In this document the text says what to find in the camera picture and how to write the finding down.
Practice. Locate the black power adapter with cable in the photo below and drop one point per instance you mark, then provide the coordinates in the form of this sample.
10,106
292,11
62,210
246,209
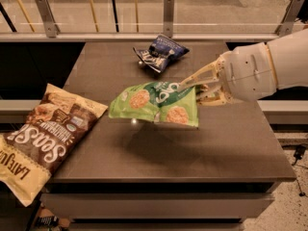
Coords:
298,155

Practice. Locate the green rice chip bag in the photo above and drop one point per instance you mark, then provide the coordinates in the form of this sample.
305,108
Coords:
157,102

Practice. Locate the small black object under table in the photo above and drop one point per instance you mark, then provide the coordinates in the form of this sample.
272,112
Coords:
50,221

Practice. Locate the grey drawer cabinet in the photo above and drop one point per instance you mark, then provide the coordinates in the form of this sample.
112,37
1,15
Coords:
137,174

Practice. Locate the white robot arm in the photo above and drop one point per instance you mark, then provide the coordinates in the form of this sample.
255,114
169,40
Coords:
289,56

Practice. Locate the glass railing with metal posts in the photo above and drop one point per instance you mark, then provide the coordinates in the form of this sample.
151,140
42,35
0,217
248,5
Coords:
86,20

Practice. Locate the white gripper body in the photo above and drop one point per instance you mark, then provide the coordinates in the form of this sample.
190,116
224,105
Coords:
247,72

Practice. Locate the brown multigrain chip bag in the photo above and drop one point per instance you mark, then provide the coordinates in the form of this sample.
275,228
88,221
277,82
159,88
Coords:
31,155

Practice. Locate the blue chip bag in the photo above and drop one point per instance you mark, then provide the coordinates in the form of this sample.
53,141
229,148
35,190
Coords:
161,52

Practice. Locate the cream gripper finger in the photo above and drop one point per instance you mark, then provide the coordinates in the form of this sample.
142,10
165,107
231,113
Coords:
212,96
207,74

